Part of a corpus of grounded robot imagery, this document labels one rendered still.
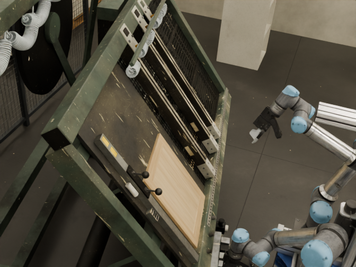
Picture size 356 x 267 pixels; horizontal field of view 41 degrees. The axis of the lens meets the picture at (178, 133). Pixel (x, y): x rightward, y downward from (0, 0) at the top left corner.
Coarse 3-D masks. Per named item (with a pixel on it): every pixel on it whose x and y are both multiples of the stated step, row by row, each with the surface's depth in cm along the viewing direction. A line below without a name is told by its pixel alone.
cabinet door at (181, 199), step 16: (160, 144) 280; (160, 160) 274; (176, 160) 292; (160, 176) 267; (176, 176) 285; (176, 192) 277; (192, 192) 296; (176, 208) 271; (192, 208) 288; (176, 224) 266; (192, 224) 281; (192, 240) 274
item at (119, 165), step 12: (96, 144) 226; (108, 156) 229; (120, 156) 234; (120, 168) 232; (132, 180) 236; (144, 204) 245; (156, 204) 248; (168, 228) 253; (180, 240) 257; (192, 252) 264
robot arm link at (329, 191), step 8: (344, 168) 249; (336, 176) 254; (344, 176) 250; (352, 176) 250; (328, 184) 259; (336, 184) 255; (344, 184) 254; (312, 192) 273; (320, 192) 263; (328, 192) 260; (336, 192) 258; (312, 200) 266; (328, 200) 261
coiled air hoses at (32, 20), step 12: (48, 0) 253; (60, 0) 271; (36, 12) 249; (48, 12) 253; (24, 24) 236; (36, 24) 240; (12, 36) 220; (24, 36) 235; (36, 36) 240; (0, 48) 212; (24, 48) 231; (0, 60) 210; (0, 72) 208
